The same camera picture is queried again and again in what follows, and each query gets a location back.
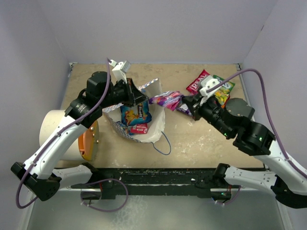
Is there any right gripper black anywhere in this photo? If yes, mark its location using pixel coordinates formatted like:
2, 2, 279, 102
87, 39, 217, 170
182, 92, 234, 137

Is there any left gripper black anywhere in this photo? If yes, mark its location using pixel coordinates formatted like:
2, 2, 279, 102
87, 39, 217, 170
100, 78, 149, 109

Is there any purple white snack packet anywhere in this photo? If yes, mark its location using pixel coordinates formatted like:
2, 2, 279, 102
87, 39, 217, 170
176, 103, 193, 117

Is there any pink cookie snack packet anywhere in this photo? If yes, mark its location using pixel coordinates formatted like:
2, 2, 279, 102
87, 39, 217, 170
186, 70, 214, 95

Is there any purple pink candy packet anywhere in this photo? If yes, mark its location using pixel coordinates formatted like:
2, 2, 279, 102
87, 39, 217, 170
148, 91, 184, 111

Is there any blue checkered paper bag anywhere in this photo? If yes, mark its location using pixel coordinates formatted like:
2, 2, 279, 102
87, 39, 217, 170
103, 101, 166, 145

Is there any green yellow candy packet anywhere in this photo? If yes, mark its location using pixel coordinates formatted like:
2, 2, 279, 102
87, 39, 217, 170
215, 81, 236, 108

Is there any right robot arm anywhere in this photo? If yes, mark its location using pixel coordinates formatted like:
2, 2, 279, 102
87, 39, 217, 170
182, 95, 307, 209

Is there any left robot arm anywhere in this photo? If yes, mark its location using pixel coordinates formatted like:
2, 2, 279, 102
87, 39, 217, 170
11, 71, 148, 203

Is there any blue snack packet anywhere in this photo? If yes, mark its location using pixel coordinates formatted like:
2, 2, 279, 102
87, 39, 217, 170
120, 101, 152, 127

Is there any red pink snack packet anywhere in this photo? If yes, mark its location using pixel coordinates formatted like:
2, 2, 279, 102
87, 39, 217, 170
130, 123, 148, 134

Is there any white cylinder orange lid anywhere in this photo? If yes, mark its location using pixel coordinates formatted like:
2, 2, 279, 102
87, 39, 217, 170
39, 109, 100, 162

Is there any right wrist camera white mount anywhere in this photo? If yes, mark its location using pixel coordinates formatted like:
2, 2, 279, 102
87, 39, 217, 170
198, 78, 222, 105

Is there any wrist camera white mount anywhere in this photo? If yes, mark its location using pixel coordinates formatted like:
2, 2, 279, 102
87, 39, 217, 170
198, 78, 222, 105
108, 59, 131, 83

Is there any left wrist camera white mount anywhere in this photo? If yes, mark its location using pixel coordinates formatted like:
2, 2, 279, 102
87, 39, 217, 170
108, 59, 131, 83

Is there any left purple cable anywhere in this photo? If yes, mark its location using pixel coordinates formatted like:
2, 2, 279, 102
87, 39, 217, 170
15, 57, 112, 209

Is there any aluminium table frame rail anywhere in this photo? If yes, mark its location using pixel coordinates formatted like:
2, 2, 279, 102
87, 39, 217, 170
68, 62, 78, 78

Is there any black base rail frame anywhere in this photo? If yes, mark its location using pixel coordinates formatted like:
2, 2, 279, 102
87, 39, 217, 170
71, 167, 240, 199

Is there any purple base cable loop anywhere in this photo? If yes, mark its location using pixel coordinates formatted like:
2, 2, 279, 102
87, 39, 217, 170
80, 177, 130, 213

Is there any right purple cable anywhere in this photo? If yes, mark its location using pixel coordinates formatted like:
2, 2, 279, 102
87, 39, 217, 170
207, 69, 307, 179

